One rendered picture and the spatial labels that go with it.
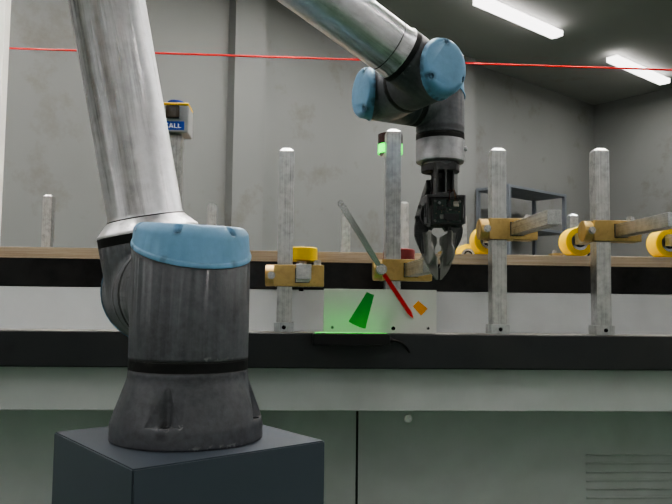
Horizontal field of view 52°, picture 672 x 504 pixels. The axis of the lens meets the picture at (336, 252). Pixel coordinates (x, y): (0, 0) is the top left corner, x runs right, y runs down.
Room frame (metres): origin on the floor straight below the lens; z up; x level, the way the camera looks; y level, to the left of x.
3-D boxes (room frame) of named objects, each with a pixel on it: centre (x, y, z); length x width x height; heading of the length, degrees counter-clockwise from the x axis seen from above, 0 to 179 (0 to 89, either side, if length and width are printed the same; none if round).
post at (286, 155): (1.61, 0.12, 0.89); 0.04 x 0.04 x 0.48; 3
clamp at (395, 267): (1.63, -0.15, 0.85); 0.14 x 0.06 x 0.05; 93
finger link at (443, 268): (1.28, -0.21, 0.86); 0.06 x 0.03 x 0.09; 3
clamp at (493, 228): (1.64, -0.40, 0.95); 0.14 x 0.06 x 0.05; 93
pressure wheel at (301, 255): (1.77, 0.09, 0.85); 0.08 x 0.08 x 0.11
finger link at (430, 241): (1.28, -0.18, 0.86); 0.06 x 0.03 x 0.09; 3
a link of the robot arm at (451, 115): (1.28, -0.19, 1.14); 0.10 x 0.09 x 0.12; 117
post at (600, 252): (1.65, -0.63, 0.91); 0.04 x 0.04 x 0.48; 3
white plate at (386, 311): (1.60, -0.10, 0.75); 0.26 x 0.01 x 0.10; 93
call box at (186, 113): (1.59, 0.38, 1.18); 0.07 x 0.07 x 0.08; 3
